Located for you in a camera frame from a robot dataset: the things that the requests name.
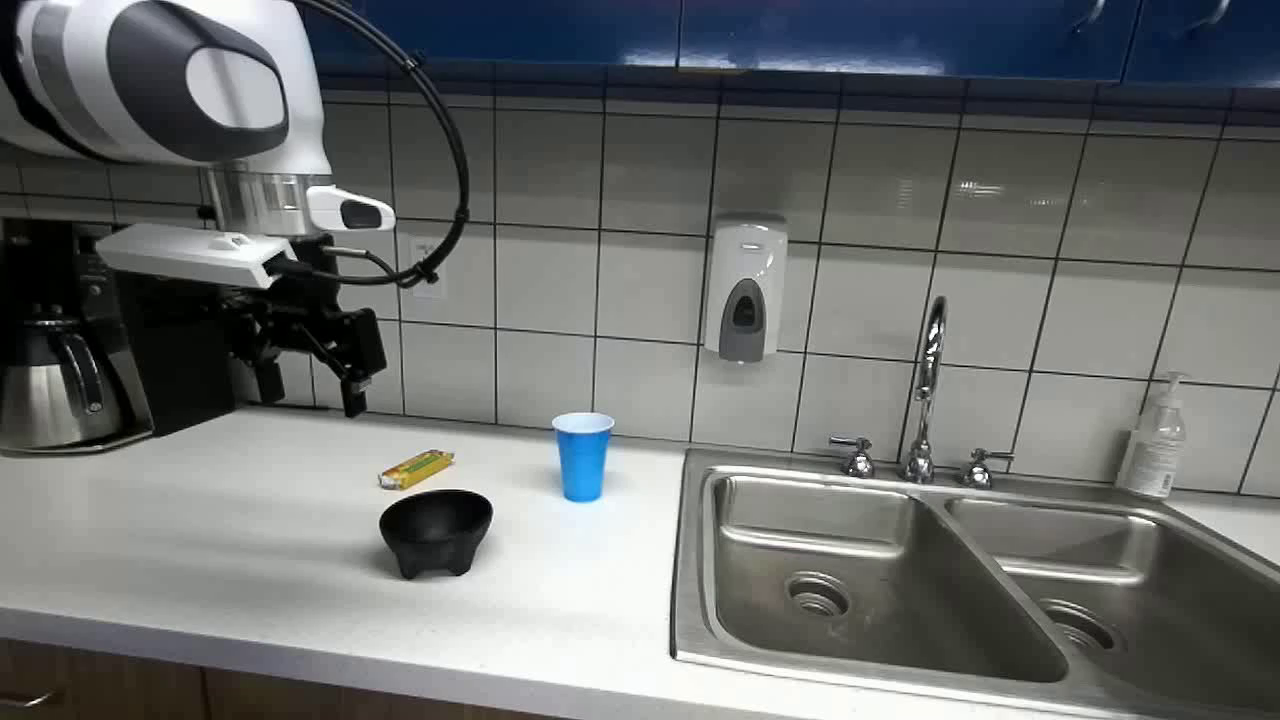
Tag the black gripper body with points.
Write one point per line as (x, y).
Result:
(314, 313)

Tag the yellow orange snack bar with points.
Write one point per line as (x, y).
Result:
(416, 468)

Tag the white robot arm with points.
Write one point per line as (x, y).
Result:
(134, 65)

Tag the black footed bowl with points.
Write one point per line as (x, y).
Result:
(434, 530)

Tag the black coffee maker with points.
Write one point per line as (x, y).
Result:
(167, 355)

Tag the steel coffee carafe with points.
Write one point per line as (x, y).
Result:
(44, 386)

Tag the blue plastic cup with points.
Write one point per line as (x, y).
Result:
(581, 463)

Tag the brown wooden drawer front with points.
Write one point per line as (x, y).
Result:
(334, 702)
(106, 681)

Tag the blue cabinet door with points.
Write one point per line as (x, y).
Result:
(1207, 43)
(907, 34)
(535, 29)

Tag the chrome faucet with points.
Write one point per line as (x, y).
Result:
(931, 361)

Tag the stainless steel double sink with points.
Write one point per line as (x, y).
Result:
(933, 585)

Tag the clear pump bottle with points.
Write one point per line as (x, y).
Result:
(1150, 445)

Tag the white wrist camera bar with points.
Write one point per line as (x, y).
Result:
(184, 252)

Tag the white wall soap dispenser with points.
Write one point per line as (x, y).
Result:
(745, 285)

